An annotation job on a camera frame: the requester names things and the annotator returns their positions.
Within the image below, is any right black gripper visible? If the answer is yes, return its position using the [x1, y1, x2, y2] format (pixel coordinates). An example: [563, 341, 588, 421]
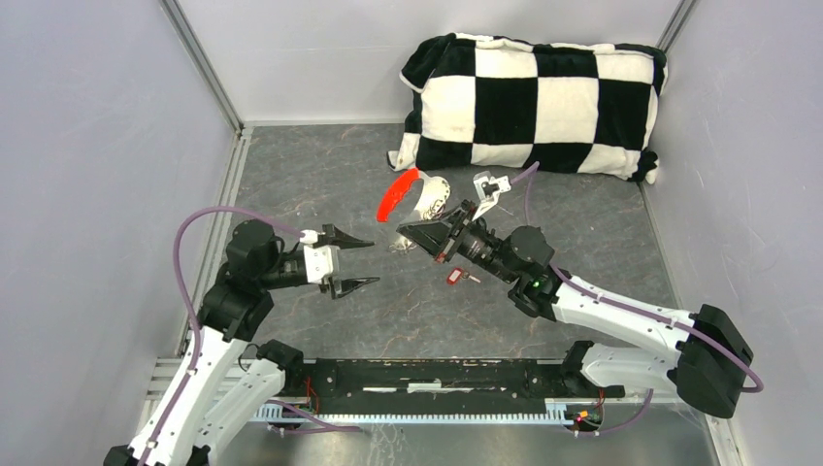
[399, 199, 519, 284]

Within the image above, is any red grey keyring holder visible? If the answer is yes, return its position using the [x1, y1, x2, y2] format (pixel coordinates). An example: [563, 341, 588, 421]
[376, 168, 451, 226]

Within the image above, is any red tag key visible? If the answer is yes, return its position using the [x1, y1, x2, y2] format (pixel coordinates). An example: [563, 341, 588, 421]
[446, 268, 481, 285]

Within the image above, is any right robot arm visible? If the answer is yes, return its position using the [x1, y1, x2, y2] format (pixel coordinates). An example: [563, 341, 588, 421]
[397, 201, 763, 418]

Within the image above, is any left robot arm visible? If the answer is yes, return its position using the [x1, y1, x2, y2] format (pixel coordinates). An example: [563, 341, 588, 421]
[104, 219, 375, 465]

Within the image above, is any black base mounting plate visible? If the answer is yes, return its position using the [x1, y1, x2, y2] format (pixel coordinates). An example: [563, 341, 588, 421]
[277, 358, 626, 416]

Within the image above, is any black white checkered pillow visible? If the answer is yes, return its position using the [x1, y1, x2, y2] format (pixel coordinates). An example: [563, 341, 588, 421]
[387, 33, 668, 183]

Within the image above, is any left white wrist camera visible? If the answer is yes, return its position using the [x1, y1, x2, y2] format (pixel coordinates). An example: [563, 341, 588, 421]
[299, 229, 340, 284]

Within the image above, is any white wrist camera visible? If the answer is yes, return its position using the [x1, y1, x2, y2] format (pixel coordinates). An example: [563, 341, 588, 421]
[473, 171, 511, 220]
[299, 229, 340, 284]

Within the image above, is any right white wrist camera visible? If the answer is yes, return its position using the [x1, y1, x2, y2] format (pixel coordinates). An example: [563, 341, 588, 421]
[473, 171, 511, 220]

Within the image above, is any blue white cable duct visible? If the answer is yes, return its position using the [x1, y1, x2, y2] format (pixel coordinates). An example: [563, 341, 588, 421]
[249, 401, 602, 427]

